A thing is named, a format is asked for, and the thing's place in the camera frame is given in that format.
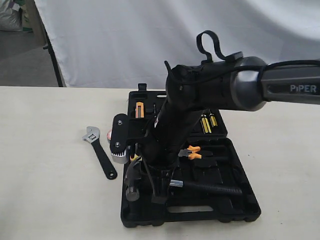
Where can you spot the yellow measuring tape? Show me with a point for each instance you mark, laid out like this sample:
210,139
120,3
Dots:
136,157

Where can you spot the white woven sack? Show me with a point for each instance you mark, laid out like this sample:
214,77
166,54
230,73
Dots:
10,16

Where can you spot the electrical tape roll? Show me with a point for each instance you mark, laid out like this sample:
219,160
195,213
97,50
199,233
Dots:
109,136

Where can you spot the orange handled pliers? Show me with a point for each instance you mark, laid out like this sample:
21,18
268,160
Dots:
192,152

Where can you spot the beige corrugated partition panel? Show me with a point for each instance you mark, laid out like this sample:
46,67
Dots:
36,23

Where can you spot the black backdrop stand pole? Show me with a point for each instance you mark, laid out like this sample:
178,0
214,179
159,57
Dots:
48,46

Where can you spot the green printed bag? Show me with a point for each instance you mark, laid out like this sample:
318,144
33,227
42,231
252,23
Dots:
25,21

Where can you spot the orange utility knife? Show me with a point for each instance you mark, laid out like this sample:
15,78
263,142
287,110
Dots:
139,110

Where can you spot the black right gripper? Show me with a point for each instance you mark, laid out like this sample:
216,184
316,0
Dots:
165,137

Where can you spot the long yellow black screwdriver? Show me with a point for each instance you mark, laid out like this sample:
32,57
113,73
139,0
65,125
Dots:
205,124

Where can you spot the black plastic tool case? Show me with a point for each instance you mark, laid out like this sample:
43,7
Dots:
220,165

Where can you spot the short yellow black screwdriver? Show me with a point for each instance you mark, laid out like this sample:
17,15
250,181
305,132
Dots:
213,120

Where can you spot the steel claw hammer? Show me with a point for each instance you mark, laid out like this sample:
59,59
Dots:
132,180

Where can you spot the black handled adjustable wrench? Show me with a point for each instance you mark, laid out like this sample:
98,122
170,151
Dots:
92,136

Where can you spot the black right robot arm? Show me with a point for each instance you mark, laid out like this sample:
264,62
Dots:
243,84

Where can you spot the white backdrop cloth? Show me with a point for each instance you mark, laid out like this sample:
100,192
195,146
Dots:
120,43

